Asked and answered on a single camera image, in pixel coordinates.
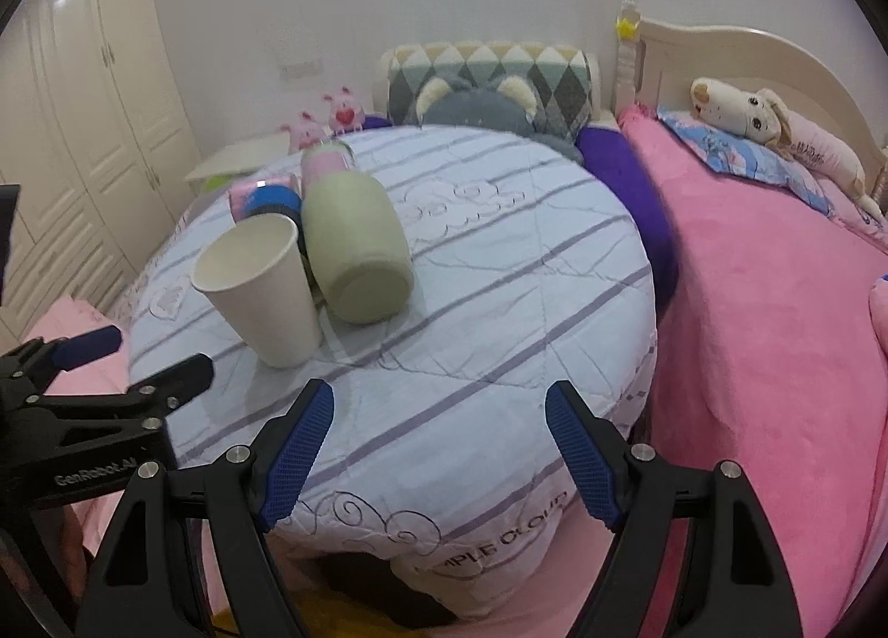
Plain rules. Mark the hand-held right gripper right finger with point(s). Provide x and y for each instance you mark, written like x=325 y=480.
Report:
x=583 y=458

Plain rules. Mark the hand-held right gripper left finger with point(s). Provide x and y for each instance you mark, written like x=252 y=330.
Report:
x=298 y=451

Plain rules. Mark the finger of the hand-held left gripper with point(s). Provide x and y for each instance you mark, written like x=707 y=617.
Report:
x=83 y=343
x=177 y=378

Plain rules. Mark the white paper cup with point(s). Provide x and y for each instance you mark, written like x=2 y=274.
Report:
x=270 y=305

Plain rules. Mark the pale green cup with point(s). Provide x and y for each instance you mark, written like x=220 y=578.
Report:
x=354 y=229

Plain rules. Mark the pink and blue cup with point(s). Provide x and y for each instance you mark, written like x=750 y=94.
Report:
x=274 y=198

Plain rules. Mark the round table striped cloth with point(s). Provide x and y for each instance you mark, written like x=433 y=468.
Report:
x=485 y=298

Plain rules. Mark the cream wardrobe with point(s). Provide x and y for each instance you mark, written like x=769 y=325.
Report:
x=90 y=125

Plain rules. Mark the white bedside box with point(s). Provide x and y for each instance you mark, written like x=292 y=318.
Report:
x=243 y=156

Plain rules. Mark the purple cloth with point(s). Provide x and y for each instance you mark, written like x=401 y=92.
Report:
x=624 y=194

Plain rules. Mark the pink pig plush toy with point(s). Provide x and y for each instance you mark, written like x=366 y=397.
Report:
x=305 y=130
x=343 y=111

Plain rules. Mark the pink pillow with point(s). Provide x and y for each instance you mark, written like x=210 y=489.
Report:
x=880 y=308

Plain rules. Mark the blue printed pillow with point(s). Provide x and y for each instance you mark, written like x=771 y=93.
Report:
x=735 y=156

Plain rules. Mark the grey plush bear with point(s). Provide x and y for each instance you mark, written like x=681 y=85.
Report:
x=479 y=104

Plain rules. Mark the cream plush dog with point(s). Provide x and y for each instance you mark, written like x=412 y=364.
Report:
x=742 y=107

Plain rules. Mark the diamond pattern cushion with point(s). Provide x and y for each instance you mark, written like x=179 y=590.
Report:
x=485 y=59

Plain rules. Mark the cream bed headboard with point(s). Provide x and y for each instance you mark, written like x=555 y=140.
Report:
x=694 y=48

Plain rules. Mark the yellow star ornament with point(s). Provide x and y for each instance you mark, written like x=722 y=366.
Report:
x=627 y=28

